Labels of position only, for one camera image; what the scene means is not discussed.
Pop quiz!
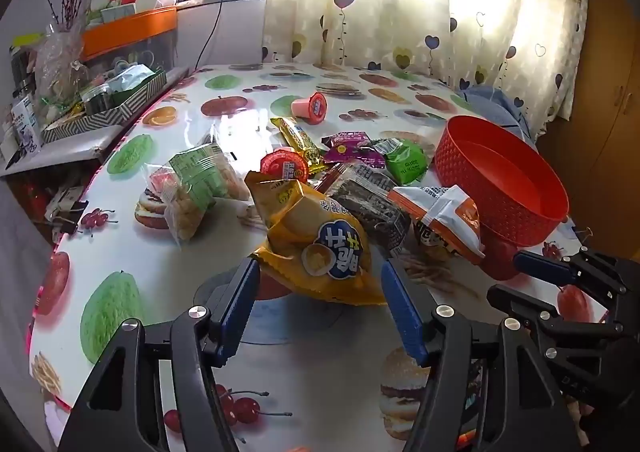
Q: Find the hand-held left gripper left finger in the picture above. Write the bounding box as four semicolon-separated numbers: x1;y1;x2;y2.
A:
57;257;263;452

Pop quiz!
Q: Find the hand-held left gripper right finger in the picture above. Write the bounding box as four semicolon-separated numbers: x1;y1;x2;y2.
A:
381;258;581;452

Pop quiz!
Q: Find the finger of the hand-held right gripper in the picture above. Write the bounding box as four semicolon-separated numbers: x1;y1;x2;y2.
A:
486;283;622;339
514;247;632;296

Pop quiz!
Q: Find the red round plastic basket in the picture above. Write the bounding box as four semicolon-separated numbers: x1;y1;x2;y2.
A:
434;115;570;281

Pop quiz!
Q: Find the orange and white snack packet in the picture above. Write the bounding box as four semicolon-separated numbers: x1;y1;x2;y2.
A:
389;185;486;265

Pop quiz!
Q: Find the yellow chip bag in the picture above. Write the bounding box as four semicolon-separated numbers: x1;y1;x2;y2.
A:
244;171;388;307

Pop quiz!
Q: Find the clear dark chestnut packet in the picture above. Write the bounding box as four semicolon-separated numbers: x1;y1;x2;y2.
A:
320;165;413;253

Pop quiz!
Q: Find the red label puff bag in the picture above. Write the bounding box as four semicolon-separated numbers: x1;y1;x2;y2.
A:
145;165;217;244

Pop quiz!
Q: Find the green label puff bag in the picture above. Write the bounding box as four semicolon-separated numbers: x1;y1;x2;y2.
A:
169;142;252;210

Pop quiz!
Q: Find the green snack packet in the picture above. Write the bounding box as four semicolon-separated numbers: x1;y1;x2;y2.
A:
372;137;430;185

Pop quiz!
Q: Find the red lid jelly cup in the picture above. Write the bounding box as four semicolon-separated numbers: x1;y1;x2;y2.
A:
291;91;328;122
260;148;311;183

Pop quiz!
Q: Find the purple snack packet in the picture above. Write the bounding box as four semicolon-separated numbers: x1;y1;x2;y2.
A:
322;131;388;168

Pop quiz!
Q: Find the golden snack bar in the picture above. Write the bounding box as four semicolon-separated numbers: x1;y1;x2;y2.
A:
271;116;326;173

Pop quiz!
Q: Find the fruit printed tablecloth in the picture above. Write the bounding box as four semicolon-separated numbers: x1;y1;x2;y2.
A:
25;63;616;452

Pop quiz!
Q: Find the wooden cabinet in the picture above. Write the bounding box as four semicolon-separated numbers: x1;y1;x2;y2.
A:
537;0;640;253

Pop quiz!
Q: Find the blue cloth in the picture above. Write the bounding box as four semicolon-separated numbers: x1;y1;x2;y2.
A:
457;85;538;143

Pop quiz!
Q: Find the black binder clip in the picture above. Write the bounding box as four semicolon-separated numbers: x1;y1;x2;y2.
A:
45;187;88;233

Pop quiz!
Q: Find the white shelf board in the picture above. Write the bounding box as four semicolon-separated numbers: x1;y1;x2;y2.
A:
0;125;131;178

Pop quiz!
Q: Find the striped cardboard tray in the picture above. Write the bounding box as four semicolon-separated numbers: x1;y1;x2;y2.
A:
41;70;168;144

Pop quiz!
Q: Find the dark jar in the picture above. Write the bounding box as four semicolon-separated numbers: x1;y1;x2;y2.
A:
80;85;113;115

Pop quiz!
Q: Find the pale tissue pack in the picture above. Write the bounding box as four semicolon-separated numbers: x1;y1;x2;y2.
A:
107;65;158;93

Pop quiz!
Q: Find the white labelled bottle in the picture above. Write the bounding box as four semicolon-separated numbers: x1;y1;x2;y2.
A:
10;95;43;153

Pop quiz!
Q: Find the heart printed curtain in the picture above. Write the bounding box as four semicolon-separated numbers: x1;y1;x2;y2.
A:
262;0;588;120

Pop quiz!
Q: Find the orange lid storage box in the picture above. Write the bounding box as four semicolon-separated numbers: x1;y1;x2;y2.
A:
80;7;179;78

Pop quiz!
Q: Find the clear cellophane wrap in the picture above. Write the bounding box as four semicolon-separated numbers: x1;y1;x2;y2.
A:
32;20;86;103

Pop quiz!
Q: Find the pale green box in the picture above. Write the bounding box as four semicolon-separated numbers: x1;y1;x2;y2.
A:
100;2;138;23

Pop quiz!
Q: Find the black charger cable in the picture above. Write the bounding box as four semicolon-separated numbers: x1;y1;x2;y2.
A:
192;0;233;73

